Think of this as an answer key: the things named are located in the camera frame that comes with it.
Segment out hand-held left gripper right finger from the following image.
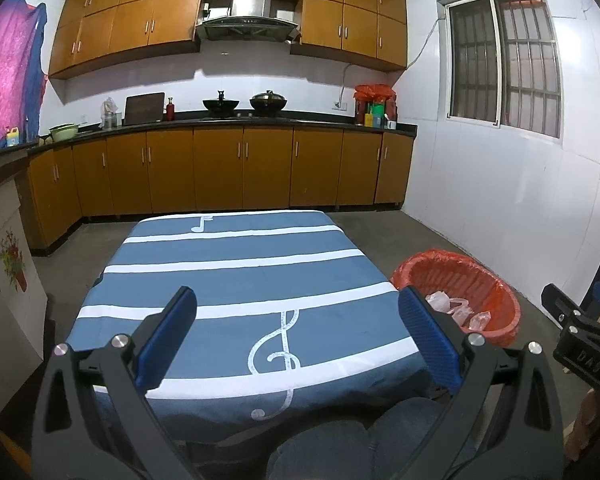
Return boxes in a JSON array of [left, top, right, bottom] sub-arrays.
[[397, 285, 566, 480]]

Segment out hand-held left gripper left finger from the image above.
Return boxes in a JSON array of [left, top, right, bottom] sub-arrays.
[[30, 286, 201, 480]]

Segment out red lined plastic basket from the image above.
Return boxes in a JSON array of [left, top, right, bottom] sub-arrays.
[[390, 248, 522, 348]]

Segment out person's right hand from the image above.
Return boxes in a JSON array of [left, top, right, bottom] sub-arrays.
[[562, 387, 599, 461]]

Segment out blue striped music-note cloth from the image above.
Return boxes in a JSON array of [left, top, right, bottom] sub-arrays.
[[62, 210, 433, 443]]

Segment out person's right leg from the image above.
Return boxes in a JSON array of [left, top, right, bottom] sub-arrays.
[[367, 397, 476, 480]]

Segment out person's leg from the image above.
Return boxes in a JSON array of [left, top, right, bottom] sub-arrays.
[[367, 397, 476, 480], [265, 420, 371, 480]]

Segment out person's left leg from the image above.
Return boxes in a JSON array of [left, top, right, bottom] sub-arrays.
[[265, 420, 371, 480]]

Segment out flower sticker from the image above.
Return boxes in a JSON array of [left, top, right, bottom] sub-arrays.
[[0, 230, 30, 292]]

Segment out wooden lower cabinets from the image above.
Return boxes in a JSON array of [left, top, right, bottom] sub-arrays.
[[17, 127, 415, 251]]

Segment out wooden cabinets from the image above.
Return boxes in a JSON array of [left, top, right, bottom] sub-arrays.
[[48, 0, 408, 80], [17, 127, 415, 251]]

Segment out jar under clear bag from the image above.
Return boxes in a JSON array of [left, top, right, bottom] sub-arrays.
[[100, 97, 120, 131]]

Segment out dark brown board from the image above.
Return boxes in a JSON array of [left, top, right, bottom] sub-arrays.
[[122, 92, 166, 126]]

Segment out black wok with knob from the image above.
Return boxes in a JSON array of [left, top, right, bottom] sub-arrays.
[[202, 90, 241, 112]]

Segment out black countertop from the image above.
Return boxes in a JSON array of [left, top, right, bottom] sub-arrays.
[[0, 110, 418, 161]]

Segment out barred window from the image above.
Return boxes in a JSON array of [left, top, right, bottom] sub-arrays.
[[445, 0, 563, 138]]

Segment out red bag over jars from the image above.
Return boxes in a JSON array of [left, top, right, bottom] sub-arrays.
[[354, 84, 397, 104]]

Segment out black wok with lid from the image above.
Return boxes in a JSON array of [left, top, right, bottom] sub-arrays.
[[249, 90, 287, 112]]

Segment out pink and blue hanging cloth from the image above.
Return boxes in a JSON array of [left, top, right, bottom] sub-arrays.
[[0, 0, 48, 143]]

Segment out wooden upper cabinets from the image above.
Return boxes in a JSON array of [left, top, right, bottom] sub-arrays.
[[48, 0, 408, 80]]

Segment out steel range hood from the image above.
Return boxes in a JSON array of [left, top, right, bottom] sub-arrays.
[[195, 0, 301, 43]]

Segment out white wall cable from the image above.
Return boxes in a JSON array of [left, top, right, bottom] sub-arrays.
[[340, 15, 446, 103]]

